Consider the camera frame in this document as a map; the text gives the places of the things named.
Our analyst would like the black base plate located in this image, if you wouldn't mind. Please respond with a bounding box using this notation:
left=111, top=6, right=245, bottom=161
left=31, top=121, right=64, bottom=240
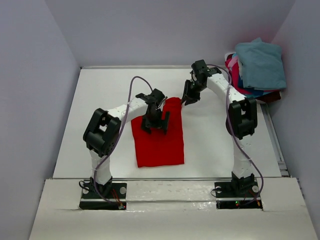
left=78, top=180, right=127, bottom=211
left=210, top=181, right=263, bottom=210

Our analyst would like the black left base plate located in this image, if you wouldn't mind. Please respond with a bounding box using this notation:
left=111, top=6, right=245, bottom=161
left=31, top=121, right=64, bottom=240
left=78, top=180, right=127, bottom=211

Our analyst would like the dark maroon t shirt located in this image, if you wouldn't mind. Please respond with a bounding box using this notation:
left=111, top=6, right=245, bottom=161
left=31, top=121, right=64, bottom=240
left=256, top=91, right=281, bottom=104

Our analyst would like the pink t shirt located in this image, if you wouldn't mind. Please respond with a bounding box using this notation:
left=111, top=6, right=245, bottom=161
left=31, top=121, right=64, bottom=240
left=224, top=52, right=245, bottom=94

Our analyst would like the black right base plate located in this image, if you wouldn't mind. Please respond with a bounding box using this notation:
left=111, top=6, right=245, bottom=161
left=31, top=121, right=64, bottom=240
left=210, top=181, right=263, bottom=210

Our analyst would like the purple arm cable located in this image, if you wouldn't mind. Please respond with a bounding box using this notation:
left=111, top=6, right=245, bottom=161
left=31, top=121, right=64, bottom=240
left=93, top=76, right=154, bottom=210
left=207, top=64, right=264, bottom=207

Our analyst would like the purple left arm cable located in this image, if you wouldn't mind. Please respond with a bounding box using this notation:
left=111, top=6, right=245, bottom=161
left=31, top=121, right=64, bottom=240
left=93, top=76, right=154, bottom=210

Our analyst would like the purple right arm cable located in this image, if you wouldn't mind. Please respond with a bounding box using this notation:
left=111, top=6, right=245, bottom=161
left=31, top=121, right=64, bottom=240
left=207, top=64, right=264, bottom=207

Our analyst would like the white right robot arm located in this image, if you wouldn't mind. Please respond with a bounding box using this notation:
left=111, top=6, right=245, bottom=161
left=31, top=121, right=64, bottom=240
left=181, top=59, right=259, bottom=199

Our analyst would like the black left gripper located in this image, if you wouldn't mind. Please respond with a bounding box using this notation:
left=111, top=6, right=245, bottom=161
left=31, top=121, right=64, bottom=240
left=140, top=109, right=170, bottom=135

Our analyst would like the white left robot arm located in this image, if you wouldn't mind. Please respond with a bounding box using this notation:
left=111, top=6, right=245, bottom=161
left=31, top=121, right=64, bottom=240
left=83, top=88, right=170, bottom=199

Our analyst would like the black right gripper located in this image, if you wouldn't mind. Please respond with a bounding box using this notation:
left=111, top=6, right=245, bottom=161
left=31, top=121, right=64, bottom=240
left=180, top=79, right=206, bottom=106

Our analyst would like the bright blue t shirt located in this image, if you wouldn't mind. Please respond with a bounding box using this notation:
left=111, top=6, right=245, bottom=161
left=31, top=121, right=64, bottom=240
left=236, top=75, right=272, bottom=102

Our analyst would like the red t shirt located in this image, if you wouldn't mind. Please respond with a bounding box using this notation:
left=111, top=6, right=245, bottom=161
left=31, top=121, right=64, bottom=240
left=131, top=97, right=185, bottom=168

